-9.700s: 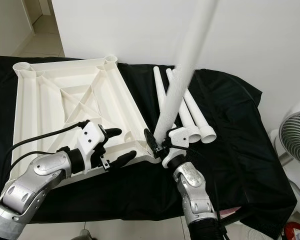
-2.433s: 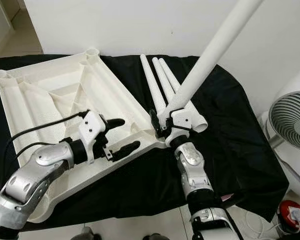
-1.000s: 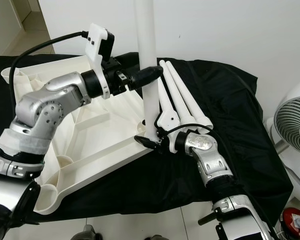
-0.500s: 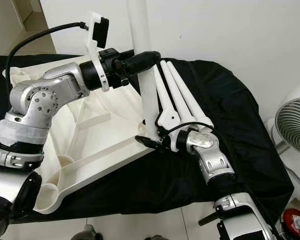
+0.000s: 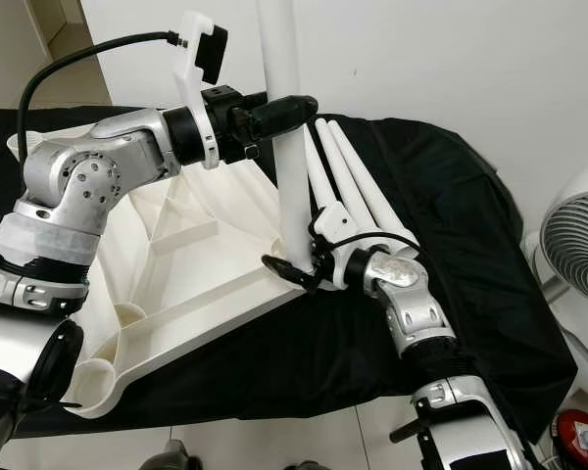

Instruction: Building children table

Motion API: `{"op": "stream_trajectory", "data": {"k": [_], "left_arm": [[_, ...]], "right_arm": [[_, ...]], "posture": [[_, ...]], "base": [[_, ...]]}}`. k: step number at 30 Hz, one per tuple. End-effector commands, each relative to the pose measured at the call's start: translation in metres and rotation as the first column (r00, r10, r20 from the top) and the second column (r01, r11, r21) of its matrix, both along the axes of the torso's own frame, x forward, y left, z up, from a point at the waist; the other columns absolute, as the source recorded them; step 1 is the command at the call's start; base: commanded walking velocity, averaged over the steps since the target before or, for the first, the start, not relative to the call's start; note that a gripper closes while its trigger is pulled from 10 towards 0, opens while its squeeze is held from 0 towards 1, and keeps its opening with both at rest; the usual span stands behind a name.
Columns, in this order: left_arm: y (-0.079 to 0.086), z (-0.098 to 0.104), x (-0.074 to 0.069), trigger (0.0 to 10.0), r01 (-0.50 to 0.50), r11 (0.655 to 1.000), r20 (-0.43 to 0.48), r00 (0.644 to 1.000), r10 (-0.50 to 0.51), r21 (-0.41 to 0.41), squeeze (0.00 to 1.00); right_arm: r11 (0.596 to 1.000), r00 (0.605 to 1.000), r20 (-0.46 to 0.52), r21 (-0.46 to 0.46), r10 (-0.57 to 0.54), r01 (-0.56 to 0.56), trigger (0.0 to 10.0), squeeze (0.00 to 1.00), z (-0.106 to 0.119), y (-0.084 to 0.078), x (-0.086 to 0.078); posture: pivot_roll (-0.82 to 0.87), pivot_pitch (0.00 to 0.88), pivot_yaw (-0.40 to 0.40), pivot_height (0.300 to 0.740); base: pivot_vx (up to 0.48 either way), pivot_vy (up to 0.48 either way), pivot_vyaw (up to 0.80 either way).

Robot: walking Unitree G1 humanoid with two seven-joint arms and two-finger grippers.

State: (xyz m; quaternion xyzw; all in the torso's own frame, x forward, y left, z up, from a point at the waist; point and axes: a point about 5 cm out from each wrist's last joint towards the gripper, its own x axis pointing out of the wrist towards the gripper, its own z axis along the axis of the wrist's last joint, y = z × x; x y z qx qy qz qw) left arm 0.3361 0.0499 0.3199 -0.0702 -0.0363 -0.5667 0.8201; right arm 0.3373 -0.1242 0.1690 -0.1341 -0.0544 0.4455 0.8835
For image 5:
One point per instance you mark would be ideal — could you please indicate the white plastic children table top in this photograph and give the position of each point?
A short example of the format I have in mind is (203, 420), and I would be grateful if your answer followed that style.
(196, 284)

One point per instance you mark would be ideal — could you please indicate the grey robot foot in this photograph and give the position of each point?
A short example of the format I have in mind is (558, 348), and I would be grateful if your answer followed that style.
(179, 457)

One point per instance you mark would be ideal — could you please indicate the red floor object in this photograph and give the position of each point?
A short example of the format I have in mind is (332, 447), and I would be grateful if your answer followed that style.
(580, 439)

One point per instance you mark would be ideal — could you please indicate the white plastic table leg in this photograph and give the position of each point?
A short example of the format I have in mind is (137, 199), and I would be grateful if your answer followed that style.
(294, 196)
(326, 186)
(374, 186)
(352, 181)

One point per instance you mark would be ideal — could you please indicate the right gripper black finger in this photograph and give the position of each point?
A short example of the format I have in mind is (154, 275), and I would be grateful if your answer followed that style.
(292, 275)

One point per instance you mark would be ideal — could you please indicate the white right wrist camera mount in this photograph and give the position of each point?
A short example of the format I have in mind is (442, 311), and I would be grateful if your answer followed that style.
(333, 223)

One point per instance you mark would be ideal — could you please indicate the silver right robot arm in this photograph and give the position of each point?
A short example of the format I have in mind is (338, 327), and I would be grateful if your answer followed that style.
(416, 313)

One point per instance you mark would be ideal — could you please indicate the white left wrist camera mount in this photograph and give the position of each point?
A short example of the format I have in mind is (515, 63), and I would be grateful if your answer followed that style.
(194, 59)

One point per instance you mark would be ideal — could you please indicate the black metal stand pole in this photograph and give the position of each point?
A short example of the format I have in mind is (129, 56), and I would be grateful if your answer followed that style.
(410, 431)

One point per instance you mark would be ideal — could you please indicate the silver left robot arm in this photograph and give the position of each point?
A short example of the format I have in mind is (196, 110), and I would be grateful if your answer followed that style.
(88, 181)

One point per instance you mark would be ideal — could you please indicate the white standing fan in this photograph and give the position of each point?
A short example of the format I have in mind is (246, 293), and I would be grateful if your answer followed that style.
(578, 230)

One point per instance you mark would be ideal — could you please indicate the black table cloth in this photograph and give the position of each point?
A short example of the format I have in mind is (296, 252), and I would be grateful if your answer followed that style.
(333, 362)

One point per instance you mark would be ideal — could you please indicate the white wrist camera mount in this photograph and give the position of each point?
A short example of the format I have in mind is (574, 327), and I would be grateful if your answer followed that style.
(333, 223)
(194, 59)

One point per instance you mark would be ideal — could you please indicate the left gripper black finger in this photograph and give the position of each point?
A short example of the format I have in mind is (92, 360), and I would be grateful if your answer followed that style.
(284, 115)

